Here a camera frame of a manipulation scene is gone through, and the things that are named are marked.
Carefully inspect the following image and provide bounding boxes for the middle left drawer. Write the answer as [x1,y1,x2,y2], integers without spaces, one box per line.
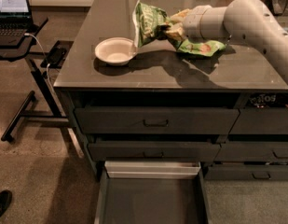
[88,141,220,161]

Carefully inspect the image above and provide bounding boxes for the white charging cable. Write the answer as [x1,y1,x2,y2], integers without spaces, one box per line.
[23,32,56,93]

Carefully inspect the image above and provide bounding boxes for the open bottom left drawer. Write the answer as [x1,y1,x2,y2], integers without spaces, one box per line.
[94,161,213,224]

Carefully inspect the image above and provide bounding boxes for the middle right drawer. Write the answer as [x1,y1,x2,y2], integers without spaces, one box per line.
[214,142,288,162]

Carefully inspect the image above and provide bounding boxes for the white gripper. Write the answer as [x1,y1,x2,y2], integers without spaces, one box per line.
[165,5,226,41]

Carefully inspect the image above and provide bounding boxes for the black rolling laptop stand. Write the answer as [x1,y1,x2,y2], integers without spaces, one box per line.
[0,15,74,143]

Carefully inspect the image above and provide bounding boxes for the black smartphone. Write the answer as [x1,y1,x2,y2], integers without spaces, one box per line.
[47,47,66,66]

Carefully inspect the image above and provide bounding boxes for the white paper bowl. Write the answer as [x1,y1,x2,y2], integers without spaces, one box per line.
[94,37,137,66]

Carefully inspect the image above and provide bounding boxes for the green jalapeno chip bag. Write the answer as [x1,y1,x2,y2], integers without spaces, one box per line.
[132,1,183,48]

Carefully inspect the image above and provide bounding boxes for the top right drawer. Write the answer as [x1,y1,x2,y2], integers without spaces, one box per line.
[230,108,288,134]

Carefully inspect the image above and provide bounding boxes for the bottom right drawer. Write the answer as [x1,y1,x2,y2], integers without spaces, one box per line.
[203,165,288,181]

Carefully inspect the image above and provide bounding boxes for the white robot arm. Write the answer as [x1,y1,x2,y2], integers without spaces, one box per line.
[171,0,288,85]

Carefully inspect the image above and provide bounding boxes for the black laptop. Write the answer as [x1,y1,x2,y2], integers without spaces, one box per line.
[0,0,34,49]

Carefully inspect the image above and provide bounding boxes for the black shoe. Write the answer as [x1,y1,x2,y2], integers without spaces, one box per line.
[0,190,12,217]

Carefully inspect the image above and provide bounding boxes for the dark chip bag in drawer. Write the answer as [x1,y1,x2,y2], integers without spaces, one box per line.
[247,93,288,108]

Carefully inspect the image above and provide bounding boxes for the green popcorn snack bag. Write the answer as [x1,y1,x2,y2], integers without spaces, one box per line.
[175,39,226,57]

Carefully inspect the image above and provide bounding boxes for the grey kitchen island counter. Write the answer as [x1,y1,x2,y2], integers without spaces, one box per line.
[54,0,288,90]

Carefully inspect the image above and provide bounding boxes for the top left drawer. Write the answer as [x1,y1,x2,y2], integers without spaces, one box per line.
[75,106,239,134]

